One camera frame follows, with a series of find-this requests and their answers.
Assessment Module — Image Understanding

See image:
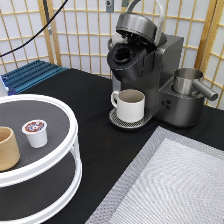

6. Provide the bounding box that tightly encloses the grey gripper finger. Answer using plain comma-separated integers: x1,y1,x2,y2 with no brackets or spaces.
105,0,113,13

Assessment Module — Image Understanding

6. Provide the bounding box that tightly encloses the grey pod coffee machine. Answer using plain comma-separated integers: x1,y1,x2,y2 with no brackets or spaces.
107,0,204,130

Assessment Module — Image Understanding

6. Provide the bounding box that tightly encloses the white coffee pod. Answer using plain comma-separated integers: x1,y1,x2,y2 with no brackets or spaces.
22,119,48,148

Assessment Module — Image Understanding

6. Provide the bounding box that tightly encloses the wooden shoji folding screen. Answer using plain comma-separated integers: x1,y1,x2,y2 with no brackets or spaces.
0,0,224,110

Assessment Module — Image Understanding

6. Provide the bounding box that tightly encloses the white ceramic mug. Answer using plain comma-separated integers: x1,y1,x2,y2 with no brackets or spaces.
111,89,145,123

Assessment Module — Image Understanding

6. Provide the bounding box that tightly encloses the steel milk frother jug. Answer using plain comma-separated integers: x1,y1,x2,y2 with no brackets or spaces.
173,68,218,101

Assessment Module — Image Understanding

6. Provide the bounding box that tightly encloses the blue corrugated panel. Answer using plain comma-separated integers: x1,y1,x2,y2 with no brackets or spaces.
2,60,66,95

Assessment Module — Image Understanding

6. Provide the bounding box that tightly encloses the white two-tier round shelf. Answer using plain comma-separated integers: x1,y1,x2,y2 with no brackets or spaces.
0,94,82,224

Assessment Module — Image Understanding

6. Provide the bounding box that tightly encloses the tan wooden cup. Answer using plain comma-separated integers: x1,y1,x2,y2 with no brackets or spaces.
0,126,20,171

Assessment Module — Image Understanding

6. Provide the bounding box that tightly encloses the grey woven placemat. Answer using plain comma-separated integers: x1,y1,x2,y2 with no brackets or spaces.
85,127,224,224

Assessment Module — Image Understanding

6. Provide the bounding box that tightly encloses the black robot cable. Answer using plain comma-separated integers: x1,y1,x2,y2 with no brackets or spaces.
0,0,69,58

